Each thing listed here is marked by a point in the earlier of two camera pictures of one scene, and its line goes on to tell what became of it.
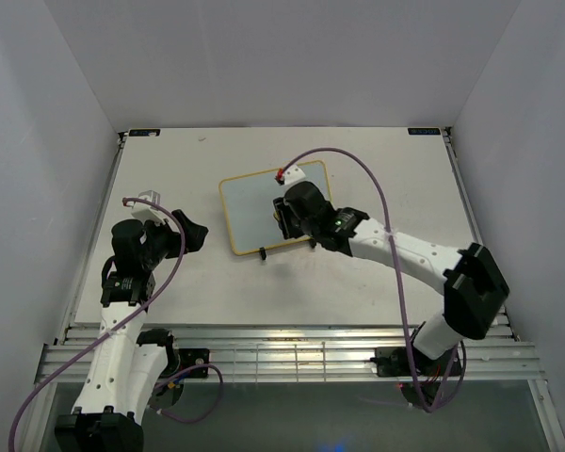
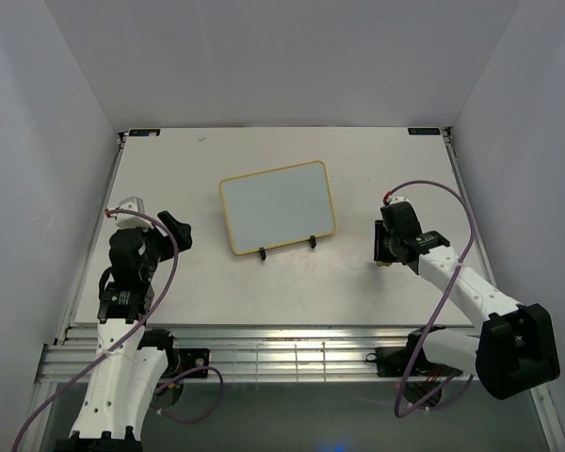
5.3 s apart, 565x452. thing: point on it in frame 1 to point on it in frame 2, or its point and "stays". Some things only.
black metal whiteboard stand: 264,254 stays
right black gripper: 282,205 to 379,252
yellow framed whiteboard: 249,201 stays
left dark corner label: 143,132 stays
